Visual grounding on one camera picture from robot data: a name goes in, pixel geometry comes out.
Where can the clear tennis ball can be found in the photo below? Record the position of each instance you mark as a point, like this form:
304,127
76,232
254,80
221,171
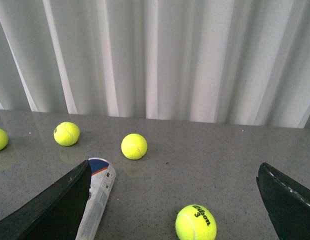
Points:
103,177

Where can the far left yellow tennis ball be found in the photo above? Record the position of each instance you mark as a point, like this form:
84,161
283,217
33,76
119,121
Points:
3,139

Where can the middle yellow tennis ball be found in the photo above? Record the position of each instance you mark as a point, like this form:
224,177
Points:
134,146

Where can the tennis ball with Wilson logo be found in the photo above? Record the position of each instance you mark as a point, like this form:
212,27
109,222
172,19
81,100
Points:
195,222

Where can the white pleated curtain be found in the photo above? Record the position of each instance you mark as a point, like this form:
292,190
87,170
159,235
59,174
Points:
241,62

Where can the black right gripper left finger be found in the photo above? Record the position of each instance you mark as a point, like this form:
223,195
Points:
54,214

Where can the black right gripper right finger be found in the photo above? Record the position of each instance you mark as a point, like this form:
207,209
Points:
286,201

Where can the yellow tennis ball with mark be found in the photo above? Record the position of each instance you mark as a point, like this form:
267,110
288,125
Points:
66,134

